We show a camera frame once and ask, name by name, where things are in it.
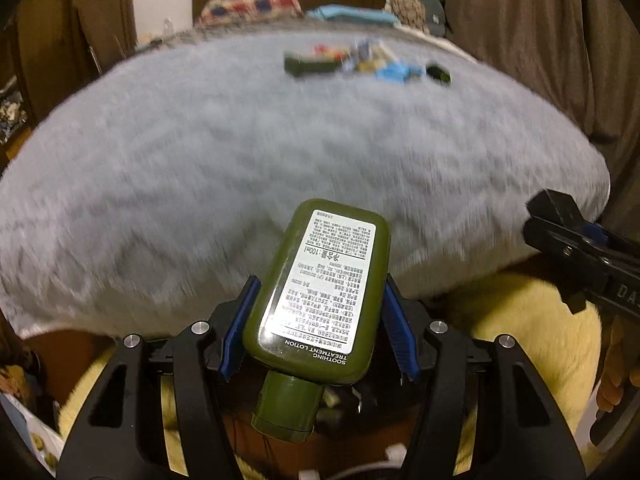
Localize assorted clutter pile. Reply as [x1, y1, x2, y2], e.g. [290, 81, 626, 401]
[0, 74, 28, 147]

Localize dark green small packet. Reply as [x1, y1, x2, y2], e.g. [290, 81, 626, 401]
[425, 63, 453, 87]

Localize brown wooden wardrobe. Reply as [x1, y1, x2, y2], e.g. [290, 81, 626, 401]
[15, 0, 139, 126]

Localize white tube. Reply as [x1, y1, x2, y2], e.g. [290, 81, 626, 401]
[369, 41, 402, 62]

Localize blue cloth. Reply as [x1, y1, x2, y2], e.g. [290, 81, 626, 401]
[305, 4, 402, 27]

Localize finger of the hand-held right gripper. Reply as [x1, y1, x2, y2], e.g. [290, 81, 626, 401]
[527, 189, 606, 246]
[524, 222, 608, 313]

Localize green lotion bottle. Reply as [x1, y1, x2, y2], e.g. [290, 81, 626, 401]
[241, 198, 392, 443]

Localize white printed box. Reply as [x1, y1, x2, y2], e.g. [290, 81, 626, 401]
[0, 390, 66, 478]

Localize grey fluffy blanket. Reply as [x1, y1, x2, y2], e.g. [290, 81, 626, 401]
[0, 30, 613, 341]

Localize yellow fluffy pajama pants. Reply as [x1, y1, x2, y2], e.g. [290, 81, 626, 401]
[57, 270, 603, 480]

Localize blue snack packet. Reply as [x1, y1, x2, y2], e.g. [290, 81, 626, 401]
[375, 62, 409, 84]

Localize dark green box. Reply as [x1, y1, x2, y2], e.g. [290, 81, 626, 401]
[284, 51, 347, 79]

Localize patterned cushion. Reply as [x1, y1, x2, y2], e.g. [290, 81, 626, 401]
[384, 0, 447, 37]

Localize patchwork pillow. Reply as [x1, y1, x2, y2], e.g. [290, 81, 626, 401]
[196, 0, 304, 29]

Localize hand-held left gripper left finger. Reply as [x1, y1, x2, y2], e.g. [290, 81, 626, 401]
[57, 275, 263, 480]

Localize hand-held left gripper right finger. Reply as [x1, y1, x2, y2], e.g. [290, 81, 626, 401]
[382, 275, 586, 480]

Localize person's right hand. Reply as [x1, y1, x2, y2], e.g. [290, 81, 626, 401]
[596, 317, 627, 413]

